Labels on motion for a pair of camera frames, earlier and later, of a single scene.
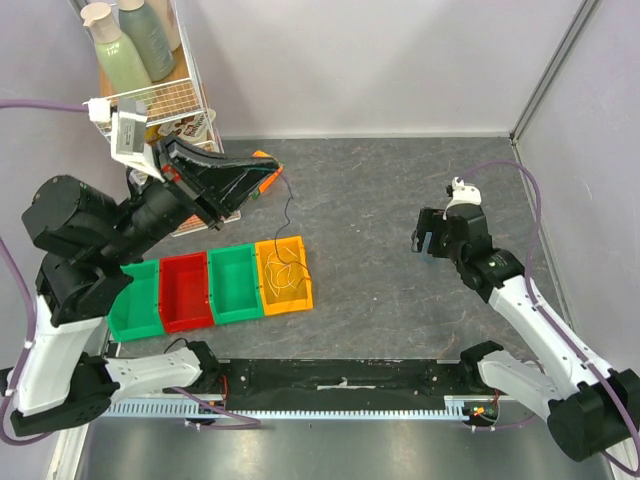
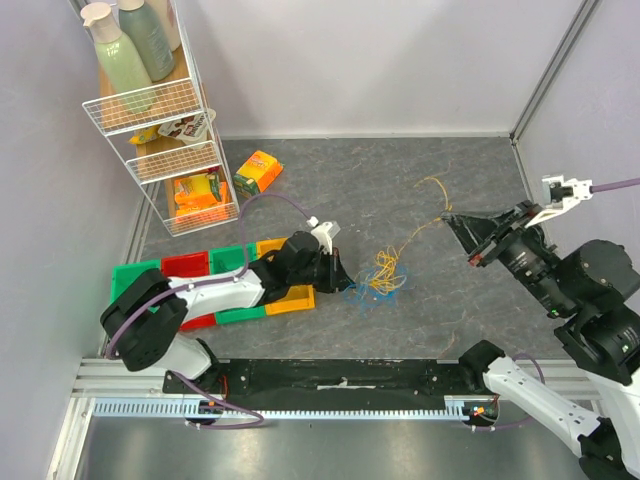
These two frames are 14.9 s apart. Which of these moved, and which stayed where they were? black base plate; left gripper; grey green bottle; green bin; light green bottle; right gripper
Moved: left gripper; right gripper
Stayed: black base plate; grey green bottle; green bin; light green bottle
